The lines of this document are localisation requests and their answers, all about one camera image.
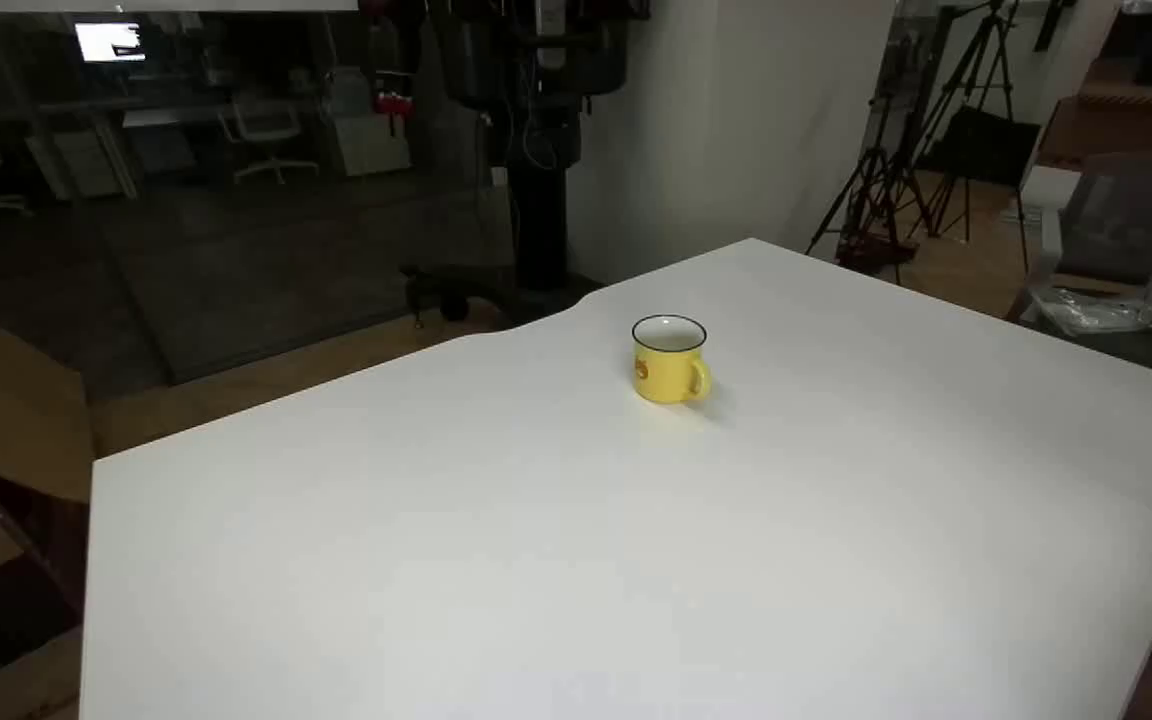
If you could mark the yellow enamel cup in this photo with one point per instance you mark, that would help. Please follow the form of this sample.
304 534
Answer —
667 381

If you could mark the brown cardboard box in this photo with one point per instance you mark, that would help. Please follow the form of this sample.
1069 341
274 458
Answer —
19 418

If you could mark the clear plastic wrapped bundle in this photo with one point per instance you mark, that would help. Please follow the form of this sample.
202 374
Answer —
1137 307

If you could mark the lit computer monitor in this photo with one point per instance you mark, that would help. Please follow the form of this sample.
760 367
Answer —
108 41

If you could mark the stacked cardboard box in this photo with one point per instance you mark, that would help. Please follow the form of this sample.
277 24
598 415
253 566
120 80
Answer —
1123 121

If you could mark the red and black pedestal robot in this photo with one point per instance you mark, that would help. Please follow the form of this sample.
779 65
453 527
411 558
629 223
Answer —
539 201

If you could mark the black camera tripod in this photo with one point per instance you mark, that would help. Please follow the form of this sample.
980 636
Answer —
896 160

